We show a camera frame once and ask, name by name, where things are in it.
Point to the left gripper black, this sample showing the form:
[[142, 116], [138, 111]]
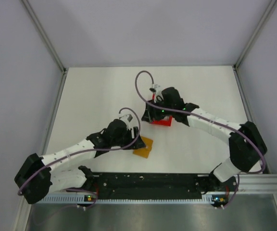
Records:
[[135, 134]]

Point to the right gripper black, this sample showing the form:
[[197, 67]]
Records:
[[151, 113]]

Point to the yellow leather card holder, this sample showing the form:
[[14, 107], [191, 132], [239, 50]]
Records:
[[144, 152]]

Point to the red plastic card bin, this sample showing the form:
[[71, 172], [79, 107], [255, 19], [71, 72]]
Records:
[[159, 117]]

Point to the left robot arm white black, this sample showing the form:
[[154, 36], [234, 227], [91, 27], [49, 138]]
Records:
[[41, 175]]

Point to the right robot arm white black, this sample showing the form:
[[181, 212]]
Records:
[[246, 145]]

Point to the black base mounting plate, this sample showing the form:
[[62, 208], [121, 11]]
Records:
[[155, 186]]

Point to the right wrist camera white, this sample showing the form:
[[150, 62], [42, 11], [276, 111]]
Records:
[[156, 93]]

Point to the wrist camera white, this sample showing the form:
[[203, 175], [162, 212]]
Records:
[[156, 93], [127, 118]]

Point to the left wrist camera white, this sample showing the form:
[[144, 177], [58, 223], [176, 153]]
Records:
[[127, 118]]

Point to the grey slotted cable duct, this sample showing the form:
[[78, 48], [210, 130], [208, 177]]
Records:
[[83, 199]]

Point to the aluminium frame rail front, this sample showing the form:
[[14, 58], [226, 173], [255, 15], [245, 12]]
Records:
[[258, 184]]

